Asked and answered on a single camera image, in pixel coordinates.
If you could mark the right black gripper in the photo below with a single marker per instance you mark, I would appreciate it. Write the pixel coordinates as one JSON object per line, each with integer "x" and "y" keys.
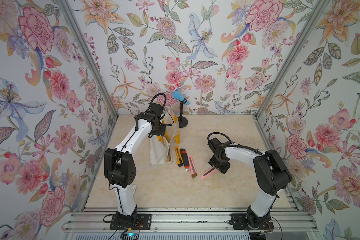
{"x": 221, "y": 168}

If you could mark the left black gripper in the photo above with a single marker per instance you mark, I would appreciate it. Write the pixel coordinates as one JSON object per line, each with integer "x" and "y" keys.
{"x": 162, "y": 131}

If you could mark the pink utility knife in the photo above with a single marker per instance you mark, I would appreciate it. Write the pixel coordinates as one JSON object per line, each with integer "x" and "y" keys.
{"x": 208, "y": 172}
{"x": 192, "y": 167}

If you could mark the white canvas pouch yellow handles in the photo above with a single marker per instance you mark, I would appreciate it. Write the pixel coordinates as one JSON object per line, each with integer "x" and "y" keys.
{"x": 162, "y": 149}

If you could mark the red black utility knife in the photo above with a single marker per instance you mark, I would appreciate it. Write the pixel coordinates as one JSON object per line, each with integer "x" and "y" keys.
{"x": 185, "y": 159}

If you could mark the yellow black utility knife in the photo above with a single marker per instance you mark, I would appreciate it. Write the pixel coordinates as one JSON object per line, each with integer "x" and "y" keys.
{"x": 180, "y": 161}

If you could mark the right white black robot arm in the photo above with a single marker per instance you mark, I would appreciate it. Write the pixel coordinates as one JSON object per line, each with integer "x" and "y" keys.
{"x": 271, "y": 172}

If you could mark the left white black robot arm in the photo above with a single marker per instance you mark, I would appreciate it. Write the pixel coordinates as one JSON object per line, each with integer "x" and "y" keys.
{"x": 119, "y": 165}

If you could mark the blue microphone on black stand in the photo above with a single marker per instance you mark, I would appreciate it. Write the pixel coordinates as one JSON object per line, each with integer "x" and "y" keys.
{"x": 183, "y": 121}

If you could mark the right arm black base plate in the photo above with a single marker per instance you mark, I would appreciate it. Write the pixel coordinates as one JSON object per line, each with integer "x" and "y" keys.
{"x": 251, "y": 222}

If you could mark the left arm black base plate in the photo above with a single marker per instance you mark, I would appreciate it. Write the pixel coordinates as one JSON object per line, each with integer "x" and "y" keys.
{"x": 134, "y": 221}

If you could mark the aluminium front rail frame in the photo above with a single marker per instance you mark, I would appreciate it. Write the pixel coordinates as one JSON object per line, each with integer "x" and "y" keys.
{"x": 190, "y": 224}

